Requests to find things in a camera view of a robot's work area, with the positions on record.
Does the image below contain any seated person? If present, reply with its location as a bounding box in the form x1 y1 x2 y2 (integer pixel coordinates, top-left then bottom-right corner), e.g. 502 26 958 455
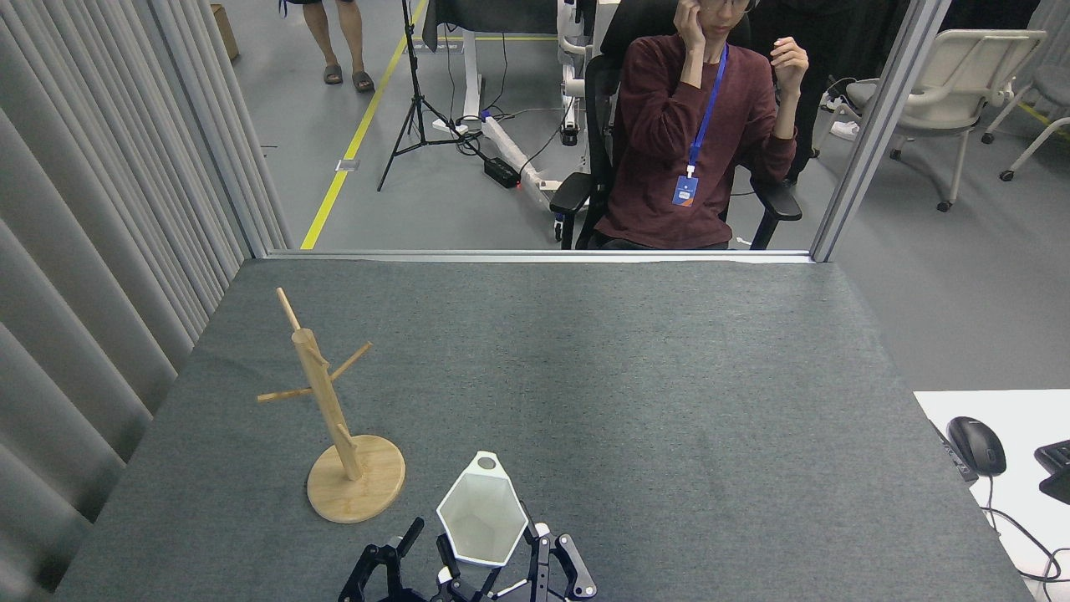
594 0 810 250

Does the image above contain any white faceted cup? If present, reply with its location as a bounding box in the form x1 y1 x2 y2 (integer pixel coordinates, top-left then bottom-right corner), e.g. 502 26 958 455
436 451 530 568

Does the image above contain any black computer mouse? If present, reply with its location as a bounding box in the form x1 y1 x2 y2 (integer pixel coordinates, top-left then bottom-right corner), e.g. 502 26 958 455
946 416 1007 477

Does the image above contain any white power strip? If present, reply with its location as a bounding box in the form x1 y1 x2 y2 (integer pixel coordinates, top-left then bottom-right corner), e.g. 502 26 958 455
823 94 862 140

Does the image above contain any standing person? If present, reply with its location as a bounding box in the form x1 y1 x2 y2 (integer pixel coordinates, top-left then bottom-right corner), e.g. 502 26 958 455
280 0 375 94

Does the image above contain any seated person's right hand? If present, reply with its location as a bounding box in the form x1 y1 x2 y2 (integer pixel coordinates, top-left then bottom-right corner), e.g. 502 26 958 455
674 0 709 51

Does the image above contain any white side desk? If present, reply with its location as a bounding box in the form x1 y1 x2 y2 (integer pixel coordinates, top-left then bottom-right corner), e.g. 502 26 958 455
913 389 1070 602

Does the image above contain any black tripod stand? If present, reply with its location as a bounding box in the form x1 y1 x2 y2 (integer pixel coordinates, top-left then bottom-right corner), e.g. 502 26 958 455
376 0 490 193

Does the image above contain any grey curtain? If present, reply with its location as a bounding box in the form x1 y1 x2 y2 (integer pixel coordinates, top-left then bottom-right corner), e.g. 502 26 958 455
0 0 293 602

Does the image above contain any white long floor bar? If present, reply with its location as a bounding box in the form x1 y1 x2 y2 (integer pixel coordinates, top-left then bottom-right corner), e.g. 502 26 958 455
481 113 565 210

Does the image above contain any silver table edge rail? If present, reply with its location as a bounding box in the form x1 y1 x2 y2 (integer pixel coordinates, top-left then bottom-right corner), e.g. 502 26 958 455
266 248 816 265

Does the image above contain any black mouse cable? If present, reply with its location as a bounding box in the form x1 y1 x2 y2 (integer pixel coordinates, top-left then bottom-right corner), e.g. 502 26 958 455
978 475 1070 584

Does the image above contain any small black desk device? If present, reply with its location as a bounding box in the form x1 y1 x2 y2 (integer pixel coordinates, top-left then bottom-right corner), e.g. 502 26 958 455
930 421 979 484

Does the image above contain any white stand on wheels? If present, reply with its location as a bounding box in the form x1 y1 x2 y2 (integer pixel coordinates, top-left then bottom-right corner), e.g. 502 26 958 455
548 0 621 147

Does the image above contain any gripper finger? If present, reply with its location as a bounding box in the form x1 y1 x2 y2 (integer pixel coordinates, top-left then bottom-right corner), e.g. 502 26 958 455
338 542 395 602
383 517 425 602
514 502 597 602
433 535 505 602

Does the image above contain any black office chair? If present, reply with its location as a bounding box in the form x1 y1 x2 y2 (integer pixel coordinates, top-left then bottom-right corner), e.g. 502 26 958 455
549 0 803 252

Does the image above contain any silver post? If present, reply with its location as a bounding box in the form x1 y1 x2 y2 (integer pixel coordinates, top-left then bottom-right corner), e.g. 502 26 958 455
809 0 954 264

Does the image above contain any white office chair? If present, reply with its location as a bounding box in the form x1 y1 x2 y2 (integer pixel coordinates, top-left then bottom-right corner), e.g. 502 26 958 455
844 29 1047 214
982 0 1070 183

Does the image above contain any cardboard box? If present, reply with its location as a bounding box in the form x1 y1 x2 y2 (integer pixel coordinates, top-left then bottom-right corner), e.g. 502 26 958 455
209 4 241 62

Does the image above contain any black keyboard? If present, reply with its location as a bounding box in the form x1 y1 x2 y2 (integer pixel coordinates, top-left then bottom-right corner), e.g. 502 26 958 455
1034 440 1070 505

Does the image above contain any white desk with dark cloth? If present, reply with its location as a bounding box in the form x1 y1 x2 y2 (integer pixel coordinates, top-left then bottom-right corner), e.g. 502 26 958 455
422 0 561 139

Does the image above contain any blue neck lanyard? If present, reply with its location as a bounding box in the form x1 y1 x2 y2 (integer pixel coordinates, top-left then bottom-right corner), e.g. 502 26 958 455
687 46 730 172

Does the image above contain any wooden cup rack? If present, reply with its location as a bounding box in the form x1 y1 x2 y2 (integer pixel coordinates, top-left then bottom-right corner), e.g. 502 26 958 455
256 287 407 525

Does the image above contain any seated person's left hand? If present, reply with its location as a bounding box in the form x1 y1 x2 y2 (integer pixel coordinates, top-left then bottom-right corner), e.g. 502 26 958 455
769 38 810 93

